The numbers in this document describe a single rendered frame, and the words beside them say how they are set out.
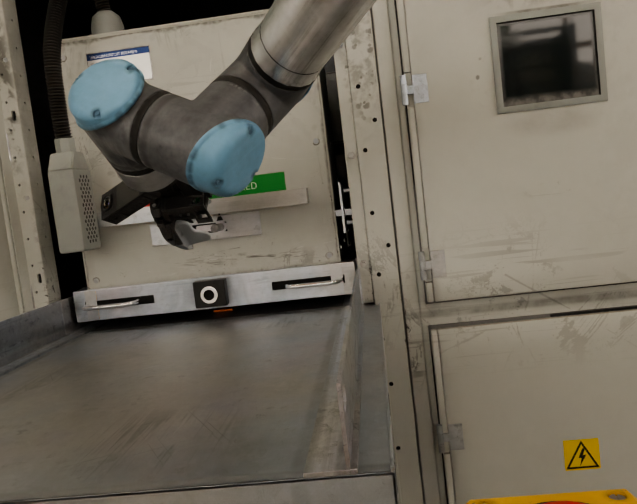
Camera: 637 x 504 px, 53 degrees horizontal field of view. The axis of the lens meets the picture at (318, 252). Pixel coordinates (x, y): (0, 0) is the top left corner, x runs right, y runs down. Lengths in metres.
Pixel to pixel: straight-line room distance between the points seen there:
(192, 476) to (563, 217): 0.81
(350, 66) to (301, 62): 0.43
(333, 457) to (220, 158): 0.33
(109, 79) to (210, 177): 0.17
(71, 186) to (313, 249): 0.44
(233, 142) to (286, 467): 0.34
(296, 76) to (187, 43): 0.53
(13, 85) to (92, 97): 0.56
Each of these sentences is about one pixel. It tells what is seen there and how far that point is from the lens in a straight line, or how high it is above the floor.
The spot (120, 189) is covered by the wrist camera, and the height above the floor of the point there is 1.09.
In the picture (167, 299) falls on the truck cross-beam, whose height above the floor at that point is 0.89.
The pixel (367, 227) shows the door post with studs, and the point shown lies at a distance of 1.13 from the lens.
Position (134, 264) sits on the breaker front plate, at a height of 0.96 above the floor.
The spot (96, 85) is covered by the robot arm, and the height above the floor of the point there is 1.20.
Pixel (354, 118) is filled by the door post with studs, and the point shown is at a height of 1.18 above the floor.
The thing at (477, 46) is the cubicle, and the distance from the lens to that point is 1.15.
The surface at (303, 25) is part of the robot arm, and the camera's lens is 0.69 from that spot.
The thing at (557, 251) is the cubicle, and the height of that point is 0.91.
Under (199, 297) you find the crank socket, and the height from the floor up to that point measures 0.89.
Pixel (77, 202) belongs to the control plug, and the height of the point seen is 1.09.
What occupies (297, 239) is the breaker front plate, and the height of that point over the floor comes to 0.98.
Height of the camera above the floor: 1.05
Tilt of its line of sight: 5 degrees down
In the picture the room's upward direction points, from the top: 7 degrees counter-clockwise
